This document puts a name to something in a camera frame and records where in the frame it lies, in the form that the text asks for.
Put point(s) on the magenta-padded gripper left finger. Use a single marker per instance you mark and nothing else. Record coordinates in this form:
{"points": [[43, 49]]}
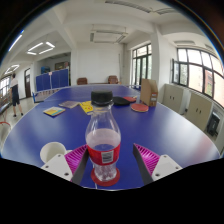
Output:
{"points": [[56, 165]]}

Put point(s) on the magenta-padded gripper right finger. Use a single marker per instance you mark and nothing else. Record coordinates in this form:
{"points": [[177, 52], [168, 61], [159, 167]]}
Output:
{"points": [[165, 166]]}

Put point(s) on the clear red-labelled water bottle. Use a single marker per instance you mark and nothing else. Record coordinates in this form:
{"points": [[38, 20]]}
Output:
{"points": [[102, 140]]}

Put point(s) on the white cup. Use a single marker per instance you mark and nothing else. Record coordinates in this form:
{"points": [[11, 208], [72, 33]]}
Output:
{"points": [[51, 150]]}

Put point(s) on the yellow and blue booklet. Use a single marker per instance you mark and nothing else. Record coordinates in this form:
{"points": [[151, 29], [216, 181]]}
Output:
{"points": [[54, 111]]}

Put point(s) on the grey booklet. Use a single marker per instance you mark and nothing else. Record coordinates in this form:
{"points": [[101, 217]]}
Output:
{"points": [[69, 104]]}

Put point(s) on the red table tennis paddle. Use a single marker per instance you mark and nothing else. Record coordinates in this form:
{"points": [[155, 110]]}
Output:
{"points": [[131, 99], [139, 107]]}

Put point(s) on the white cabinet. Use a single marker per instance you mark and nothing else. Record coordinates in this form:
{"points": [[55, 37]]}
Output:
{"points": [[199, 111], [172, 98]]}

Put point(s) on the blue low court barrier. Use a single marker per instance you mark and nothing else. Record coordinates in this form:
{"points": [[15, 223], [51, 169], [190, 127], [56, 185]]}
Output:
{"points": [[46, 95]]}

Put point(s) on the brown cardboard file box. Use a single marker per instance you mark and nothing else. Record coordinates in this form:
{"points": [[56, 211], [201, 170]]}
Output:
{"points": [[149, 92]]}

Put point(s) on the blue red-legged ping-pong table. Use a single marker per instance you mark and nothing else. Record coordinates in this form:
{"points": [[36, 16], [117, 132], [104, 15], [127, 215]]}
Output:
{"points": [[4, 108]]}

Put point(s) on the black table tennis paddle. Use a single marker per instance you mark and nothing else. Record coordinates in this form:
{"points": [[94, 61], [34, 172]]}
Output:
{"points": [[120, 101]]}

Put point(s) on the person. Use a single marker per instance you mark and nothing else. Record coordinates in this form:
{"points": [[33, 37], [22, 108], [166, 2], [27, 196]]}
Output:
{"points": [[15, 95]]}

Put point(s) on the blue partition panels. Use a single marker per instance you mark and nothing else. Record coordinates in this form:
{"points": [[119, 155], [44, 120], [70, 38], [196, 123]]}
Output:
{"points": [[53, 79]]}

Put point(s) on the dark brown door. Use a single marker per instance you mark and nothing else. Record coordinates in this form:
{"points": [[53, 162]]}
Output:
{"points": [[27, 83]]}

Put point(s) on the brown chair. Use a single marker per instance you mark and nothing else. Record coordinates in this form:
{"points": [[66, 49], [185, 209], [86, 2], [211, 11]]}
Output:
{"points": [[82, 81], [113, 79]]}

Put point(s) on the wide black-framed window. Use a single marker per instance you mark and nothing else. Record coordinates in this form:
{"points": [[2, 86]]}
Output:
{"points": [[196, 75]]}

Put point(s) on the tall black-framed window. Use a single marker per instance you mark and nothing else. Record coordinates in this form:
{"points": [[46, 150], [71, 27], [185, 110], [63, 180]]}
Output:
{"points": [[141, 65]]}

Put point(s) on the ceiling light group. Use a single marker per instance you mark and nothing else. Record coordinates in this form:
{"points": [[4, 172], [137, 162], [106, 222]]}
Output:
{"points": [[41, 48]]}

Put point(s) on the ceiling air-conditioner unit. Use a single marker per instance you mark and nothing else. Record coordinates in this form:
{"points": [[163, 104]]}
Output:
{"points": [[108, 36]]}

